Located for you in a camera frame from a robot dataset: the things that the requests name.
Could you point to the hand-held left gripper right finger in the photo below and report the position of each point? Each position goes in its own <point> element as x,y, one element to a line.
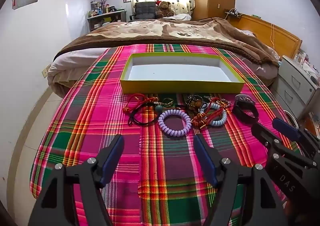
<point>203,156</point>

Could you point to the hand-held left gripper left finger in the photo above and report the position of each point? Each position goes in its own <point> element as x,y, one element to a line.
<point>111,158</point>

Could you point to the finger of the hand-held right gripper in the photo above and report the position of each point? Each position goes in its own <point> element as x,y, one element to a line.
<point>285,127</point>
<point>262,132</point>

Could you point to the black fitness band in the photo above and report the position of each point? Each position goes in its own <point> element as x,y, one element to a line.
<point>243,116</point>

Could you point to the yellow-green shallow box tray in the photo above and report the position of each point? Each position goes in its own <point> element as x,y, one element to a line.
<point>175,71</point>

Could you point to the white round appliance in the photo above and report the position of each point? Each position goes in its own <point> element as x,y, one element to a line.
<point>291,115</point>

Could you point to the grey drawer cabinet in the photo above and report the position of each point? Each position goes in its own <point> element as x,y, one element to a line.
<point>292,86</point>

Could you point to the pink green plaid cloth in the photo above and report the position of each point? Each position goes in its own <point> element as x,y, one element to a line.
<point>162,166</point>

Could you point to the assorted small clutter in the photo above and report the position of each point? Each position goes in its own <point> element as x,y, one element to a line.
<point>307,62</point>

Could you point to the wooden headboard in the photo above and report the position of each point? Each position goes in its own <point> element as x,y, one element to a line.
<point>275,33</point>

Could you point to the brown printed blanket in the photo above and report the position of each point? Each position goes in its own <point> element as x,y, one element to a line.
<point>175,28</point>

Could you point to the small desk with shelves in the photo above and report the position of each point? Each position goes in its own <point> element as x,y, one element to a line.
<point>107,20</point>

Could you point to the white pillow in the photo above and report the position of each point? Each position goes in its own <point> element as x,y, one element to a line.
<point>178,17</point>

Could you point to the group of cosmetic bottles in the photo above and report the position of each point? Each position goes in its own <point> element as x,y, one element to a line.
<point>98,7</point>

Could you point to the black chair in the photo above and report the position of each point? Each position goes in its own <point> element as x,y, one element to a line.
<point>145,10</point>

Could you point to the brown teddy bear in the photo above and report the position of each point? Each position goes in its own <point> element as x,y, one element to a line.
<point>163,7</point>

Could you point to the wall socket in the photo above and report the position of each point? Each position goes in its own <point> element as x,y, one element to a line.
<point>46,71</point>

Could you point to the power strip on bracket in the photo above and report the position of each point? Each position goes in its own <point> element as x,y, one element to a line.
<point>233,13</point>

